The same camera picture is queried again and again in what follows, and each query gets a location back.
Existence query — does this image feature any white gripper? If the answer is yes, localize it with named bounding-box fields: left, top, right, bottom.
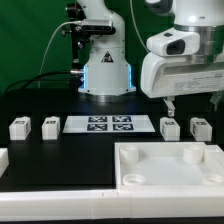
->
left=140, top=53, right=224, bottom=117

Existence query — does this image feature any white square tabletop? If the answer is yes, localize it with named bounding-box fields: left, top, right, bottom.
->
left=115, top=142, right=224, bottom=190

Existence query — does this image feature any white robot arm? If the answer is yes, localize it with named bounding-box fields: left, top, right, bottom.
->
left=77, top=0, right=224, bottom=105

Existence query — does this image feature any white front fence bar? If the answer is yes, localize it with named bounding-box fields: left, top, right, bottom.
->
left=0, top=187, right=224, bottom=221

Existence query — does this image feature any white fence bar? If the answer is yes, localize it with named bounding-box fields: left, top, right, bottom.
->
left=0, top=187, right=224, bottom=221
left=0, top=148, right=9, bottom=177

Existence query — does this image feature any white sheet with markers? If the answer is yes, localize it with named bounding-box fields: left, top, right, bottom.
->
left=63, top=115, right=155, bottom=133

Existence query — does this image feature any white left fence bar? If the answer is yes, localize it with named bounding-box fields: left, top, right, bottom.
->
left=0, top=148, right=9, bottom=177

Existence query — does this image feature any black camera on stand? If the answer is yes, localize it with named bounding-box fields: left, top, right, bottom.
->
left=61, top=3, right=116, bottom=77

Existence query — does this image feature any white cable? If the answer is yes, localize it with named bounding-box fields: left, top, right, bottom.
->
left=37, top=20, right=84, bottom=89

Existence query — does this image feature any black cable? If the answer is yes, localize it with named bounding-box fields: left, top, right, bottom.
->
left=3, top=70, right=83, bottom=96

